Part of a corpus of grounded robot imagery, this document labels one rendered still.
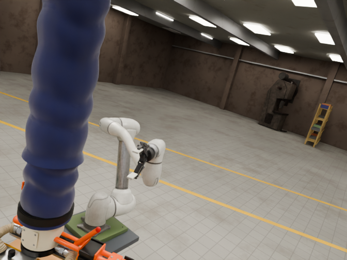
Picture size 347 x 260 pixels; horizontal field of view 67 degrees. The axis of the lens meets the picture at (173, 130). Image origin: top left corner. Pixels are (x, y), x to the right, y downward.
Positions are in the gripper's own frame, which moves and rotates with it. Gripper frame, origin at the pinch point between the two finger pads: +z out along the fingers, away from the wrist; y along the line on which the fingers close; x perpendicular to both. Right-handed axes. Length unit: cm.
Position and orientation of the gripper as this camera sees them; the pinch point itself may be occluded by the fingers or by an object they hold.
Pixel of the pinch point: (132, 164)
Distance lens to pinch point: 128.8
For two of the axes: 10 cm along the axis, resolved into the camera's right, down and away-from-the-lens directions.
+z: -2.7, 1.8, -9.5
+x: -9.3, -2.9, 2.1
